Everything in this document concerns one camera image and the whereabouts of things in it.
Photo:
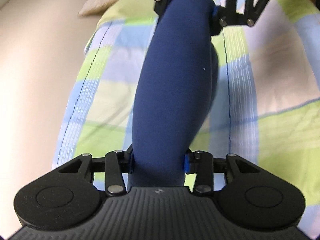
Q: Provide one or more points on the navy blue garment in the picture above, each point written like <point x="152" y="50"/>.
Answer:
<point x="175" y="92"/>

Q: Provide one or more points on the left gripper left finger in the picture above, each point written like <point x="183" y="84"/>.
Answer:
<point x="117" y="163"/>

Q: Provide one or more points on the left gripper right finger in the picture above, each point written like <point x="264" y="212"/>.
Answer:
<point x="201" y="164"/>

